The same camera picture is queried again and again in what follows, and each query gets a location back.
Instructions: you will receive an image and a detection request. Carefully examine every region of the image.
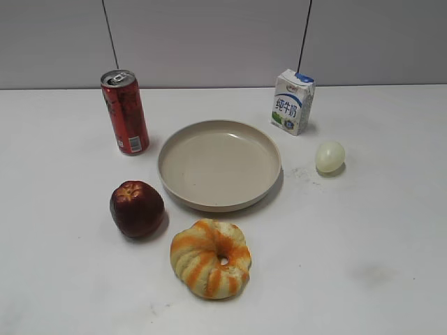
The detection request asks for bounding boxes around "white milk carton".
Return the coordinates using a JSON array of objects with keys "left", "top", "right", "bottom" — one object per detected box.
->
[{"left": 271, "top": 69, "right": 315, "bottom": 136}]

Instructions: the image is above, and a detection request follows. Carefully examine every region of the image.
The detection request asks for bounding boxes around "left black wall cable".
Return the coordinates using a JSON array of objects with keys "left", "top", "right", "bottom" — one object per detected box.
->
[{"left": 101, "top": 0, "right": 121, "bottom": 70}]

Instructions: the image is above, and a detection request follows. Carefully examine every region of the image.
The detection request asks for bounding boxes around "black wall cable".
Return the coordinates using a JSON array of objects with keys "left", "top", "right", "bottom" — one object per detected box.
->
[
  {"left": 101, "top": 0, "right": 121, "bottom": 70},
  {"left": 297, "top": 0, "right": 314, "bottom": 73}
]

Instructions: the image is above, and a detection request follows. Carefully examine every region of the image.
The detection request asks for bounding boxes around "right black wall cable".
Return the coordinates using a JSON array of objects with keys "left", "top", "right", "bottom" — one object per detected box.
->
[{"left": 297, "top": 0, "right": 314, "bottom": 73}]

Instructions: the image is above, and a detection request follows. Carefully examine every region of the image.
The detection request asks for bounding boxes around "red soda can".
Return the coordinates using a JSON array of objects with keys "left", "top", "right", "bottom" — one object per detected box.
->
[{"left": 101, "top": 69, "right": 149, "bottom": 155}]

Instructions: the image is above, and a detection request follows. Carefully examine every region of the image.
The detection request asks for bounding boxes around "pale white egg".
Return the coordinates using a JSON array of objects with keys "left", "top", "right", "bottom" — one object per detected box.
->
[{"left": 315, "top": 141, "right": 346, "bottom": 173}]

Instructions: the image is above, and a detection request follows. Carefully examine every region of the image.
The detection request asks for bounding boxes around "dark red apple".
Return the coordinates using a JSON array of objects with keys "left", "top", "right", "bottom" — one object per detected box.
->
[{"left": 110, "top": 181, "right": 165, "bottom": 239}]

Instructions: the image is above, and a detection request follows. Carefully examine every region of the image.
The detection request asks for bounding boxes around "beige round plate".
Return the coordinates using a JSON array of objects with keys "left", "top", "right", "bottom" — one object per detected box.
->
[{"left": 157, "top": 120, "right": 282, "bottom": 213}]

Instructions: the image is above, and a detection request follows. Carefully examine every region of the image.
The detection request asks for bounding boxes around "orange striped bread ring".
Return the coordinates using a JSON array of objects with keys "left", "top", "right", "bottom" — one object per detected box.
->
[{"left": 170, "top": 218, "right": 253, "bottom": 300}]

